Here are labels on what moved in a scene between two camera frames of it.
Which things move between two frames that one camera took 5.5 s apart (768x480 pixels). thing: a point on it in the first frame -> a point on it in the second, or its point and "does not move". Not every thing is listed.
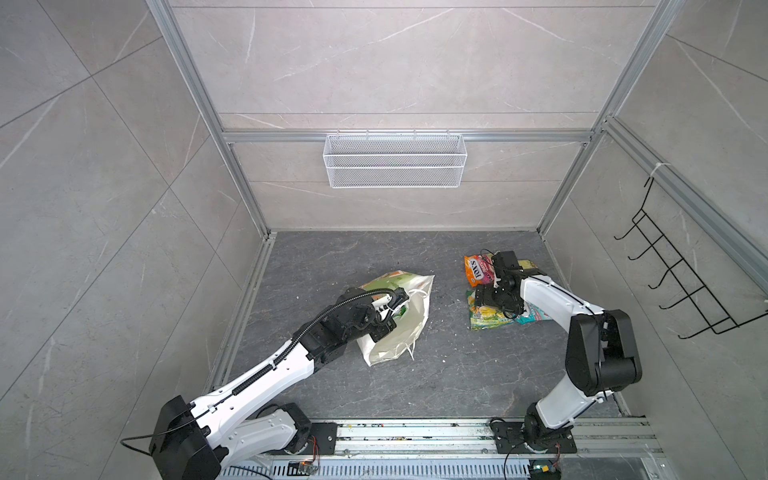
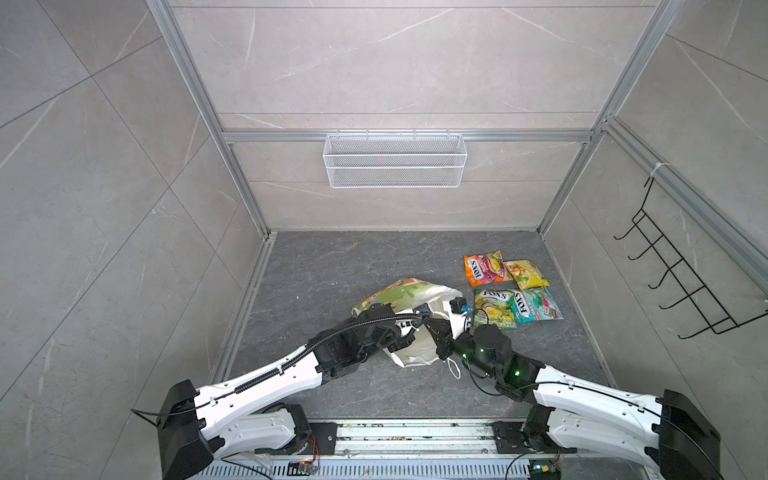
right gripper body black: [495, 297] -> [447, 344]
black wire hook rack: [714, 313] does not move
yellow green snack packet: [484, 317] does not move
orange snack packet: [479, 269] does not move
